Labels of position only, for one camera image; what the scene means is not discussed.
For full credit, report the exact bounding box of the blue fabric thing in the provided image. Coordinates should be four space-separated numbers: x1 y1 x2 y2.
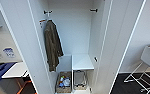
0 61 18 85

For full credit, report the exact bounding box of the olive green jacket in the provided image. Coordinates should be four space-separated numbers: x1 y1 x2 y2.
43 19 65 73

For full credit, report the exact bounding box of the grey storage bin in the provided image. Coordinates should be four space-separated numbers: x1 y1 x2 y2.
73 69 89 91

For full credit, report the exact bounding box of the white rectangular table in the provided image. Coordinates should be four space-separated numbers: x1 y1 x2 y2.
0 61 29 80

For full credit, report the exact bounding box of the black door hinge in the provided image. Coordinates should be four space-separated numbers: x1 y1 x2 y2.
93 56 99 64

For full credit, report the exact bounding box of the black hook of red jacket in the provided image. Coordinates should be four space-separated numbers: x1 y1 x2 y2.
89 8 99 13

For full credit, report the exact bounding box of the brown storage basket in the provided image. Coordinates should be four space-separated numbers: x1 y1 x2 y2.
55 70 73 94

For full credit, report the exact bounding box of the blue capped plastic bottle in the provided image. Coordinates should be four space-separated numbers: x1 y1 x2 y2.
62 78 71 88

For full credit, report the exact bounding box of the black hook of olive jacket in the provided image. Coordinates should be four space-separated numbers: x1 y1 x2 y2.
43 10 54 16

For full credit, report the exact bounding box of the orange white label sticker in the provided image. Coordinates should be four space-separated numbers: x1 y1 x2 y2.
38 18 47 25

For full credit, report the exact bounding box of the orange metal frame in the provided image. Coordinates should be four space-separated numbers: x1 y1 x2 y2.
16 79 35 94

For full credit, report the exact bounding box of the white wardrobe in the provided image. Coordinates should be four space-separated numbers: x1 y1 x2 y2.
27 0 114 94

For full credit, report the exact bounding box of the white hanger of olive jacket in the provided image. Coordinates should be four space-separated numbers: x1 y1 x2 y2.
46 12 55 24

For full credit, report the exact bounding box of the green capped plastic bottle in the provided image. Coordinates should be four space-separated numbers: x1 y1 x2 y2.
58 76 65 84

